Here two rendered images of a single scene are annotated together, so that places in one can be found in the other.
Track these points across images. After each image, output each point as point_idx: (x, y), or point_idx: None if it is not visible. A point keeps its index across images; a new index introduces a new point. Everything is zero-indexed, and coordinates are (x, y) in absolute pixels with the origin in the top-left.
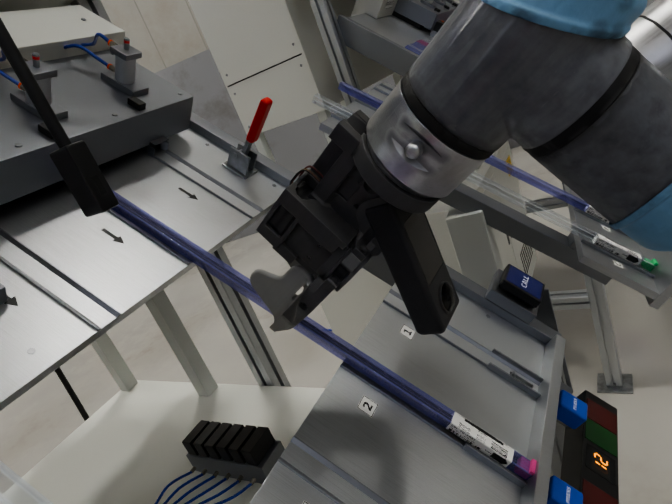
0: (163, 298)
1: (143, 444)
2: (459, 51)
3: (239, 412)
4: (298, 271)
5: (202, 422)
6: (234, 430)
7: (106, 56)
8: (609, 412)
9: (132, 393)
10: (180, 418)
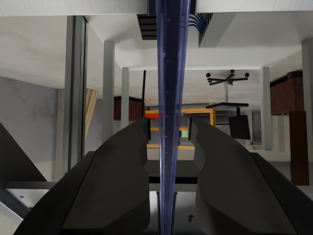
0: (105, 107)
1: (152, 47)
2: None
3: (113, 20)
4: None
5: (144, 38)
6: (144, 20)
7: None
8: None
9: (128, 66)
10: (132, 43)
